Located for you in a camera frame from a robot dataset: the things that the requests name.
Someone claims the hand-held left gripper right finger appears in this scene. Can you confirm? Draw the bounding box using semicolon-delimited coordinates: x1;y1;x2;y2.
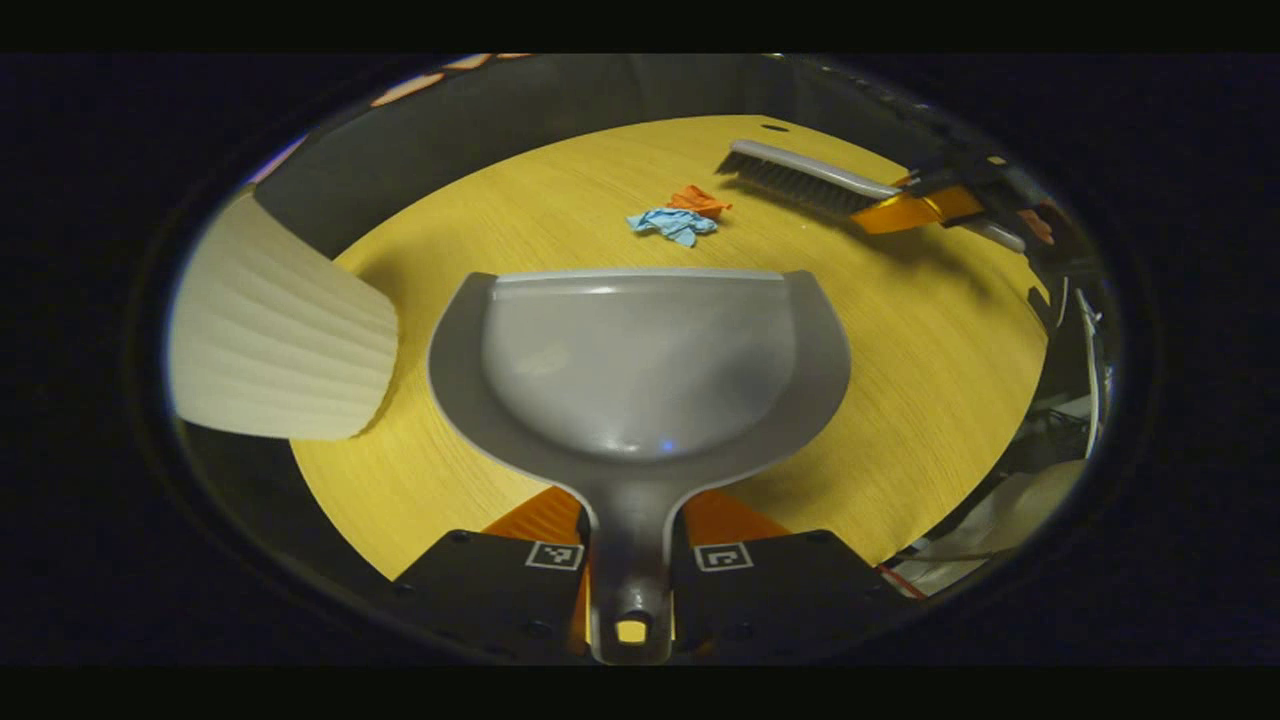
668;488;893;653

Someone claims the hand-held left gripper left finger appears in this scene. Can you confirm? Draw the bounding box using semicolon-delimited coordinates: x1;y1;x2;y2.
393;486;593;661

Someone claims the small grey broom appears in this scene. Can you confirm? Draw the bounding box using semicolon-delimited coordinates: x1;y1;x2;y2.
716;139;1029;253

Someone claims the orange paper trash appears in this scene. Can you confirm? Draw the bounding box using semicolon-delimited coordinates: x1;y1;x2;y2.
668;185;733;219

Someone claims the blue paper trash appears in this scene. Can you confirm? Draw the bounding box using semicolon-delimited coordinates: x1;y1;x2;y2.
627;207;719;248

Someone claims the grey plastic dustpan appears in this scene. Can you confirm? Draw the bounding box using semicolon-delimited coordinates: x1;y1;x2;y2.
428;268;853;666

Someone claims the white ribbed garbage bin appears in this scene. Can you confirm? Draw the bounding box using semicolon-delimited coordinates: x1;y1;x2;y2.
168;190;399;441

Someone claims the yellow wooden desktop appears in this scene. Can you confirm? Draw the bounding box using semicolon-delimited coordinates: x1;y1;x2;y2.
290;115;1051;581

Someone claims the red cable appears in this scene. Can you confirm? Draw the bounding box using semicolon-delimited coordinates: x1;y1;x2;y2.
878;563;929;601

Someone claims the white cable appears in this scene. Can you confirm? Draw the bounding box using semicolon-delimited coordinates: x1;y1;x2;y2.
1058;278;1104;456

